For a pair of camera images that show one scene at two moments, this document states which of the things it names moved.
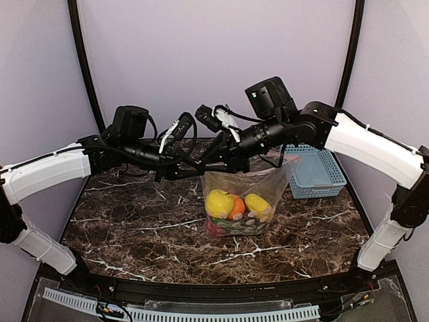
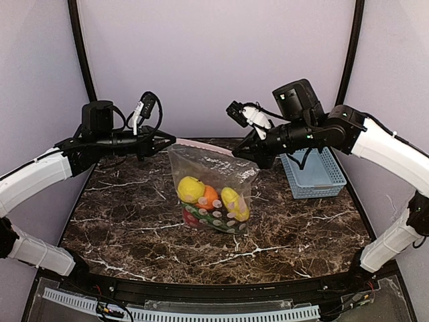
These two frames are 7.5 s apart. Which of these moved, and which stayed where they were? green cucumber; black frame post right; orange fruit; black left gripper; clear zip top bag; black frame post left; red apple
Moved: clear zip top bag; red apple; green cucumber; black left gripper; orange fruit
Stayed: black frame post right; black frame post left
